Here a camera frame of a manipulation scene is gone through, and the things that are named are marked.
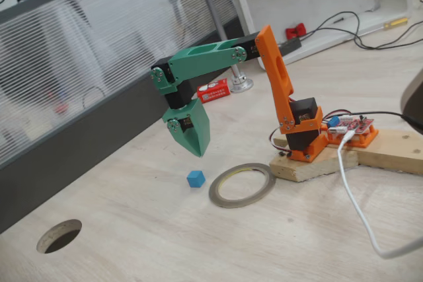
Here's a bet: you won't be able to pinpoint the grey ring of tape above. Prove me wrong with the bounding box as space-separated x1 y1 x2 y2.
208 162 276 209

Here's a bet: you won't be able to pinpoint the long wooden plank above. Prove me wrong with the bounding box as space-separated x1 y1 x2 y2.
325 129 423 176

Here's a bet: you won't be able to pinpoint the black power cable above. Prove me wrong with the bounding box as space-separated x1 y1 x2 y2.
358 111 423 133

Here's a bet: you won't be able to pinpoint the small red clamp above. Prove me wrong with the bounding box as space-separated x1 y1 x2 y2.
285 22 306 40

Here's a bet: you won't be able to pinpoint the thin black cable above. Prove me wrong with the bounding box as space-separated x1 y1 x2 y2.
303 11 423 50
363 20 423 49

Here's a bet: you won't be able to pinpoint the dark grey rounded object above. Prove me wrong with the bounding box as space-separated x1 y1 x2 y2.
400 69 423 127

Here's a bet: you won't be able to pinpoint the small red white carton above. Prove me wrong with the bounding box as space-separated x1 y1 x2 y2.
196 78 231 104

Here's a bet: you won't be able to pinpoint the orange board holder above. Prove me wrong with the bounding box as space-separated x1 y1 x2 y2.
325 125 379 149

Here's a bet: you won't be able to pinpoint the red controller board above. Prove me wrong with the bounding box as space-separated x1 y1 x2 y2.
325 114 376 137

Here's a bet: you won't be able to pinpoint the thick white USB cable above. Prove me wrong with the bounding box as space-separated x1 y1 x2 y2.
336 129 423 260

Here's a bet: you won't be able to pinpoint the metal pole with flange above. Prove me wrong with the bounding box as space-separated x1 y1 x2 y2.
192 0 254 94

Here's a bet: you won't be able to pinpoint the small blue cube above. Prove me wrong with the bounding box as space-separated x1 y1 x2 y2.
186 170 206 190

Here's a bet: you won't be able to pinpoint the red white black servo wires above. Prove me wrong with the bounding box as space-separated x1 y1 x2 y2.
269 109 352 160

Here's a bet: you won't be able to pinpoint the long black bar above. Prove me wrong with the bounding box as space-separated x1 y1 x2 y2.
276 36 303 57

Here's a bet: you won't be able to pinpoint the yellow handled screwdriver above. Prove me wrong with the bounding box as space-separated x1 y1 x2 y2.
358 17 410 37

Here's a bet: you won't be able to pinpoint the grey partition with ribbed glass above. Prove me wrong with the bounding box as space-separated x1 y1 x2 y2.
0 0 252 235

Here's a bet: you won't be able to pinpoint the short wooden base block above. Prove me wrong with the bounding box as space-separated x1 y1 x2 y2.
269 135 360 183

